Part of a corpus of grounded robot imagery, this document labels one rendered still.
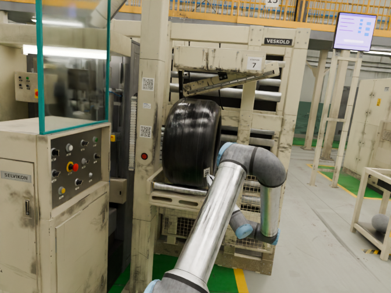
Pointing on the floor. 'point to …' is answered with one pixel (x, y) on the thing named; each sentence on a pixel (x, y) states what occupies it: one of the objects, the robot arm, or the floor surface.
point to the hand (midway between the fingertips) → (209, 175)
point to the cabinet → (381, 154)
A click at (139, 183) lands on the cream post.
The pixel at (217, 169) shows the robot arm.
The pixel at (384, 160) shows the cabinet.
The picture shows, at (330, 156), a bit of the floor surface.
